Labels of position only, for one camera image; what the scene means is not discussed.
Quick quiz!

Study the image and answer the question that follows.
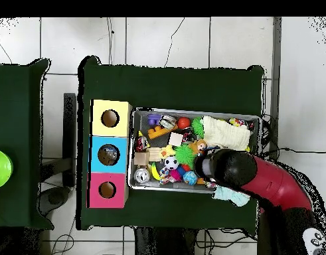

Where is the mint green cloth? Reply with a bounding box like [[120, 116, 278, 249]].
[[212, 184, 252, 208]]

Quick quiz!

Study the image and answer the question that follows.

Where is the wooden box with three holes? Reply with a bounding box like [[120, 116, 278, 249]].
[[88, 99, 133, 209]]

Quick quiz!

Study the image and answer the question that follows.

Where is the clear mesh bin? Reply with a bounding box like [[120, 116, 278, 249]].
[[129, 108, 262, 197]]

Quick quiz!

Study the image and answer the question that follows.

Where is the crushed silver can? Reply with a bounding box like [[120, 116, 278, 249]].
[[159, 115, 179, 131]]

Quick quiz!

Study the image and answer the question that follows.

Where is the black and white soccer ball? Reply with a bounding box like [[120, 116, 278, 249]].
[[164, 155, 179, 171]]

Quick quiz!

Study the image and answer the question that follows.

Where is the green spiky ball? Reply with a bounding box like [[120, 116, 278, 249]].
[[191, 116, 205, 138], [175, 145, 197, 168]]

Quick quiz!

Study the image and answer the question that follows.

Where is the orange red ball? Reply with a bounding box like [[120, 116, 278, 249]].
[[177, 116, 191, 130]]

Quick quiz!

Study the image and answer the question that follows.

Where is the dark green table cloth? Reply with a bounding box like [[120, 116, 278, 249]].
[[0, 58, 52, 230], [77, 55, 266, 232]]

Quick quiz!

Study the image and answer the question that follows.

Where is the cream yellow cloth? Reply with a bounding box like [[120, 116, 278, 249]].
[[201, 116, 253, 152]]

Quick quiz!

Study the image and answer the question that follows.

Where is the bright green bowl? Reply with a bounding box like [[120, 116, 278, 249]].
[[0, 148, 14, 190]]

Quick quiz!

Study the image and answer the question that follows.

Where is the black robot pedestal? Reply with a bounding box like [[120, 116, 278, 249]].
[[131, 227, 200, 255]]

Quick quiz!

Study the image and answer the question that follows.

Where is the black cable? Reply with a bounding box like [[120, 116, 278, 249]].
[[262, 145, 326, 159]]

